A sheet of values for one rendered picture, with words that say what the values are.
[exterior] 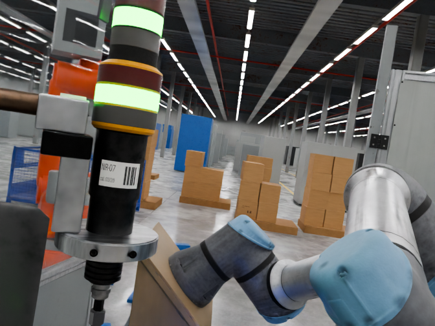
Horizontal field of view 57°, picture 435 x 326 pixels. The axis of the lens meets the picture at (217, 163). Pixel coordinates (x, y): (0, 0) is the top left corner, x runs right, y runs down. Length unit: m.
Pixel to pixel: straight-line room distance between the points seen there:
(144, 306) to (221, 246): 0.22
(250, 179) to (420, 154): 5.89
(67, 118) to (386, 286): 0.25
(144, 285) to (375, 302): 0.69
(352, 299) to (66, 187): 0.22
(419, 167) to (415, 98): 0.32
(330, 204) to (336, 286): 8.16
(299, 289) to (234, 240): 0.19
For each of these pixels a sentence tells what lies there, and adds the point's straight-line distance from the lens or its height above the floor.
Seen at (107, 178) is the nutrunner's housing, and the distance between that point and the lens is 0.27.
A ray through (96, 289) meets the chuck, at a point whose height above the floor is 1.42.
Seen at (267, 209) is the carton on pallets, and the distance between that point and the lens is 7.87.
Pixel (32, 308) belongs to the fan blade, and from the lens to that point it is 0.40.
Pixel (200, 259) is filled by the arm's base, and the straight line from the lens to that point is 1.00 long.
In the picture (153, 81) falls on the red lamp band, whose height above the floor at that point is 1.57.
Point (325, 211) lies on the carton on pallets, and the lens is 8.53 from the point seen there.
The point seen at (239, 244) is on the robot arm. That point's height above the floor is 1.30.
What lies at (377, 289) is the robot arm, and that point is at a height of 1.45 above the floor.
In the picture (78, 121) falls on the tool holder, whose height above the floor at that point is 1.54.
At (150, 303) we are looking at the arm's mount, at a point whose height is 1.16.
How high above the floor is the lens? 1.54
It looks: 3 degrees down
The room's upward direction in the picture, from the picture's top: 9 degrees clockwise
